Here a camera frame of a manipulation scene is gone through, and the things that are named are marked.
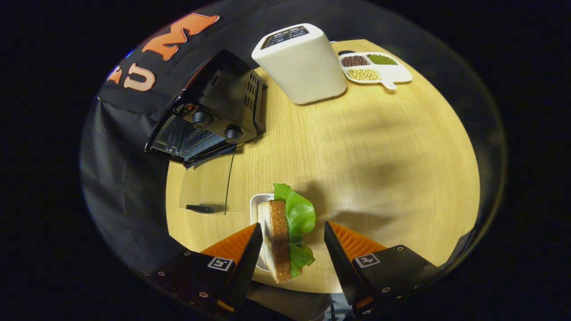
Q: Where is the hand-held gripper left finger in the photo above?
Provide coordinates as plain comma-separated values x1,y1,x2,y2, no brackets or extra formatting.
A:
146,222,264,316

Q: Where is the white divided tray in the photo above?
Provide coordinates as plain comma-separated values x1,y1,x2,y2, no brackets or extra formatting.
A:
338,51,413,91

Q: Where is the lettuce sandwich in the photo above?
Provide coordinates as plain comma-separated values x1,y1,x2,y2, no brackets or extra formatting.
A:
258,183,317,284

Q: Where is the white rectangular plate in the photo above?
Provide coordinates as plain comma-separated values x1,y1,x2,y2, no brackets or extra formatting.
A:
249,193,275,272

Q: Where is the white slot toaster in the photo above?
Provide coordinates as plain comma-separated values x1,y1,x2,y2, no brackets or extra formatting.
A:
251,23,348,105

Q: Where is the black toaster oven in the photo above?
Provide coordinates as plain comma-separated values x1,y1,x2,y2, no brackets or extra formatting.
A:
145,49,268,215

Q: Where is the pile of yellow beans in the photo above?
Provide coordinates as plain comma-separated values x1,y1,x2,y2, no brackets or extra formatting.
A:
347,68,381,81

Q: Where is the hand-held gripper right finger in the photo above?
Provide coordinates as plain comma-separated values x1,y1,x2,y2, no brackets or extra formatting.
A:
323,221,441,313

